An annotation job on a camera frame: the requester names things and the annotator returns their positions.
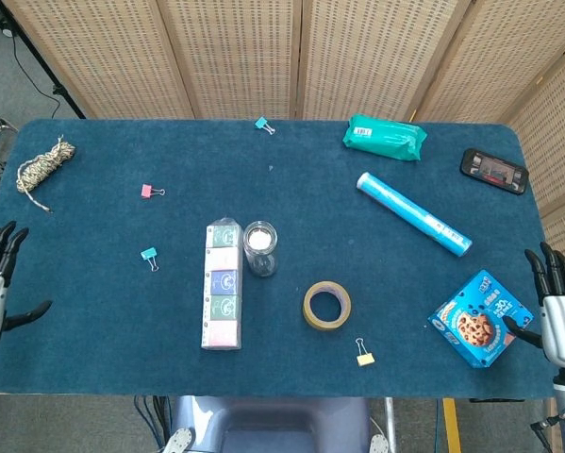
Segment blue cookie box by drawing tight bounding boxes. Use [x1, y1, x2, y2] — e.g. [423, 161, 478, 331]
[426, 269, 536, 370]

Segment blue-grey robot torso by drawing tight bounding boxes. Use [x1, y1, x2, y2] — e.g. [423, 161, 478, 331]
[171, 394, 373, 453]

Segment beige twine bundle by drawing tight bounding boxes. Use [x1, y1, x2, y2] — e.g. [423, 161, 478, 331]
[15, 134, 76, 213]

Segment green wet wipes pack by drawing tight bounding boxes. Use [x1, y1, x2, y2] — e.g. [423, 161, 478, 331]
[341, 113, 428, 163]

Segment black floor cable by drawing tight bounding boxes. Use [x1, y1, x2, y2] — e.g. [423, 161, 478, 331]
[8, 25, 65, 119]

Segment yellow floor tape strip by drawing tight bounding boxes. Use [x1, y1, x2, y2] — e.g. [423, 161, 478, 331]
[441, 397, 462, 453]

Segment dark blue table mat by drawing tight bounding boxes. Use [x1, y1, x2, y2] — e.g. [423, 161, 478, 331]
[0, 117, 565, 400]

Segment black smartphone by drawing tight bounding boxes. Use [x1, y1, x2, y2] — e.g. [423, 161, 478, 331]
[458, 147, 530, 195]

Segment light blue wrapped roll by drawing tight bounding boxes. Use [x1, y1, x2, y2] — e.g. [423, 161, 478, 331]
[356, 171, 474, 259]

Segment clear glass jar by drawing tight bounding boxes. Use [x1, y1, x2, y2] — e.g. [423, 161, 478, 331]
[241, 220, 279, 278]

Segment woven folding screen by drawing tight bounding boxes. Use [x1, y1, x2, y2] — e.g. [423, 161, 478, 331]
[1, 0, 565, 453]

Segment yellow tape roll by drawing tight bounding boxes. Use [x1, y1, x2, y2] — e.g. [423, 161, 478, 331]
[302, 280, 352, 331]

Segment black cables under table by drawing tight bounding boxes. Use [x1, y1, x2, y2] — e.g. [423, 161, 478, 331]
[133, 394, 173, 453]

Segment yellow binder clip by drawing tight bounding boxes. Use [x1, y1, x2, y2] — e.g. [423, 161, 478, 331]
[355, 337, 376, 368]

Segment silver metal pole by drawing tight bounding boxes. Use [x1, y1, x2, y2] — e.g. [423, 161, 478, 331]
[383, 397, 399, 453]

